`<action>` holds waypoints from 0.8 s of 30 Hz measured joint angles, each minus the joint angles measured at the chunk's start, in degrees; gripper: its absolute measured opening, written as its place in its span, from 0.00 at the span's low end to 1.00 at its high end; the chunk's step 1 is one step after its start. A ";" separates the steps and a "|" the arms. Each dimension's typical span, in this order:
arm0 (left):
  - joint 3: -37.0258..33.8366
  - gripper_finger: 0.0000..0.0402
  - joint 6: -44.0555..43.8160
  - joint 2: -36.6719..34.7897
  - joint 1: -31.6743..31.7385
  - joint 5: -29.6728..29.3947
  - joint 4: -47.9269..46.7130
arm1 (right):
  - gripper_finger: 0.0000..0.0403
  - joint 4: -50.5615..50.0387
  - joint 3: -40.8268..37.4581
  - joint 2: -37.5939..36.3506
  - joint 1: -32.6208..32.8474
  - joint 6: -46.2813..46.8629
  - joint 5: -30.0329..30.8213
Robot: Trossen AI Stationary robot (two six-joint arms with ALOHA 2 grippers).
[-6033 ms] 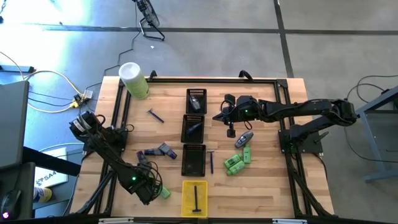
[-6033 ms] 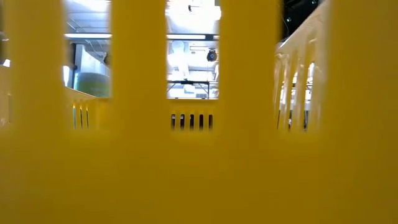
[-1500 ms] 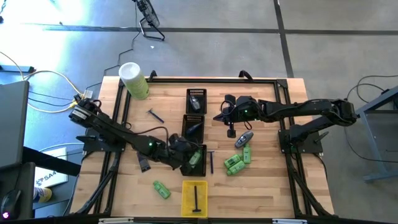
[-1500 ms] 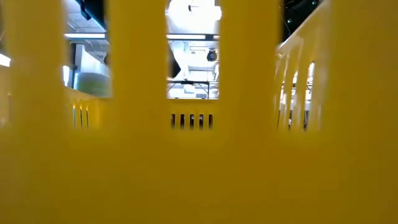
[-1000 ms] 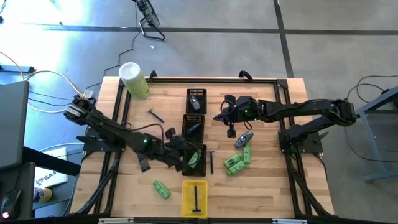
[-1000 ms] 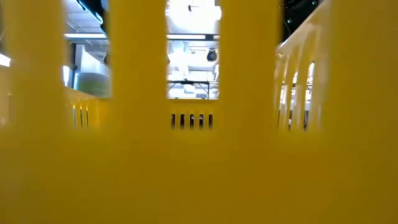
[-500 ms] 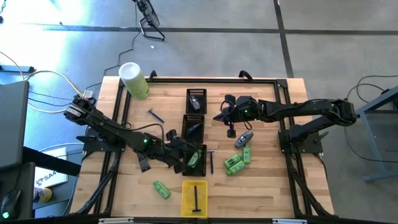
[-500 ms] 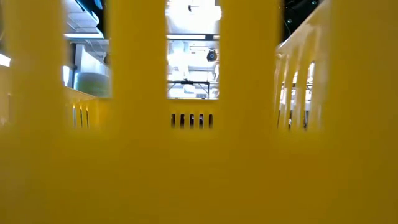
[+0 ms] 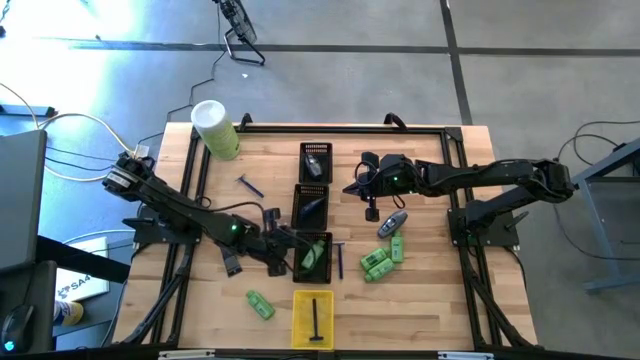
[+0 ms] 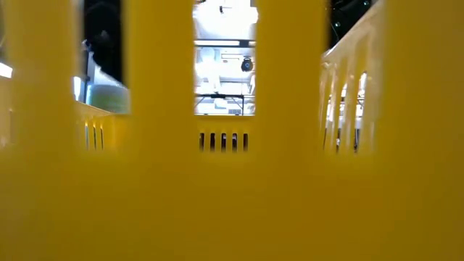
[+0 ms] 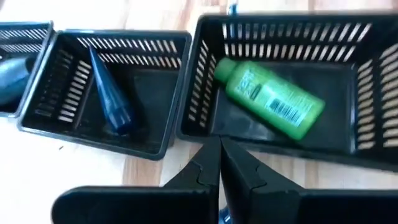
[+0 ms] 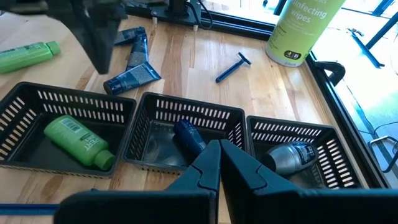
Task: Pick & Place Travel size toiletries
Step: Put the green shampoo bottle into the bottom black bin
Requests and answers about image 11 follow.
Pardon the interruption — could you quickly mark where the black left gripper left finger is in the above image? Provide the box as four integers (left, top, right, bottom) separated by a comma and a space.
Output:
52, 136, 222, 224

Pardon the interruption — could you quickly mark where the green travel shampoo bottle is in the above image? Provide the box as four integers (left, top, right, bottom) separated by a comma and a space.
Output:
213, 57, 326, 141

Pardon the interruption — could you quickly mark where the black slotted plastic basket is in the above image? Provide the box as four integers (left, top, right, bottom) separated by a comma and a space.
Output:
17, 29, 193, 161
0, 21, 54, 118
175, 12, 398, 174

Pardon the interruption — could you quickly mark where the grey Dove roll-on deodorant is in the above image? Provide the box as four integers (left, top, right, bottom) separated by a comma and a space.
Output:
0, 57, 35, 106

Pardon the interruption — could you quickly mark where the dark blue lotion tube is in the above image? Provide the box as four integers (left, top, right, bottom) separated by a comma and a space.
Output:
88, 45, 135, 136

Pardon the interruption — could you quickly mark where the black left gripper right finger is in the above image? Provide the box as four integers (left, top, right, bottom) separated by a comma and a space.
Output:
221, 138, 398, 224

